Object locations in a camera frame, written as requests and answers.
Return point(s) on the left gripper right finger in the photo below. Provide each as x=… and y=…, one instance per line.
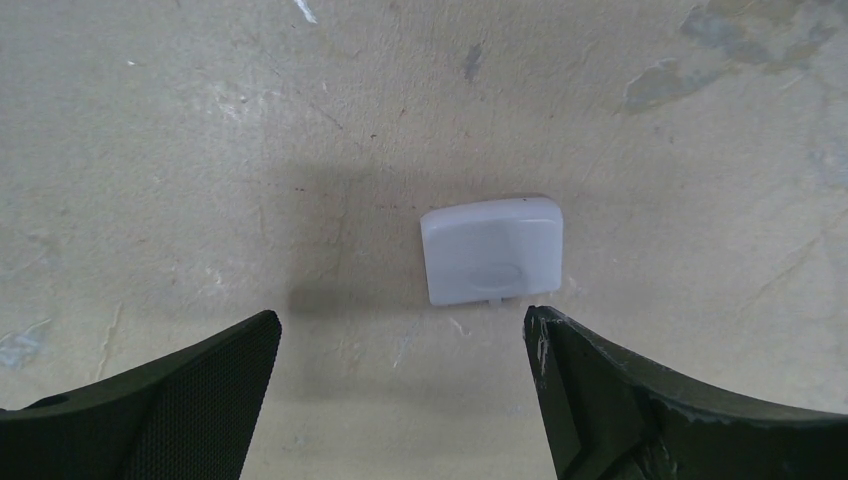
x=610, y=413

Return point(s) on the white battery cover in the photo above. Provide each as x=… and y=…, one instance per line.
x=493, y=250

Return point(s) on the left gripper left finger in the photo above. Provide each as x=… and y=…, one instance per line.
x=188, y=415

